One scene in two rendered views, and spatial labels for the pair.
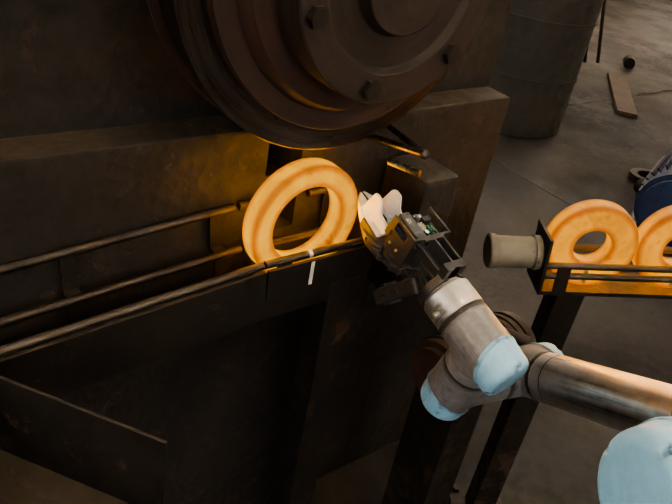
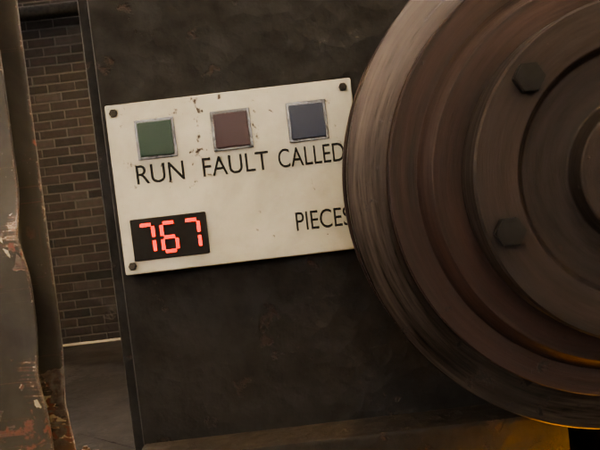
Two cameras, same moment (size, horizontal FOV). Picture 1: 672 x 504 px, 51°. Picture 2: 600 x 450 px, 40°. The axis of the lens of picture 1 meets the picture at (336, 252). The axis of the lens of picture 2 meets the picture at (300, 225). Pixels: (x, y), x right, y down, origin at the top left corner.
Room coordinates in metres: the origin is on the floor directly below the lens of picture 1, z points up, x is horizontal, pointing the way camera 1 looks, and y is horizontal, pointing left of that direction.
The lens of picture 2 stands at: (0.12, -0.25, 1.14)
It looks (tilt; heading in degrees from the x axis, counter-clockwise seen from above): 3 degrees down; 42
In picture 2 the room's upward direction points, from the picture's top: 7 degrees counter-clockwise
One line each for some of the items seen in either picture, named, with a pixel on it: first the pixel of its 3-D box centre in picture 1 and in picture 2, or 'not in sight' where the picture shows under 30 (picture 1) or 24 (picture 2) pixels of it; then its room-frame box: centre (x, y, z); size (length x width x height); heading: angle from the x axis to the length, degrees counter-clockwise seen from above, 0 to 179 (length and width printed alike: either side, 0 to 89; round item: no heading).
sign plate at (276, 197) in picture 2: not in sight; (237, 177); (0.74, 0.38, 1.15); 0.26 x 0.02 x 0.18; 132
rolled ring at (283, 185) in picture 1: (302, 219); not in sight; (0.89, 0.06, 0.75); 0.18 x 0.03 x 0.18; 133
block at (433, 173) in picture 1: (407, 227); not in sight; (1.05, -0.11, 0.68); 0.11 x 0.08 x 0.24; 42
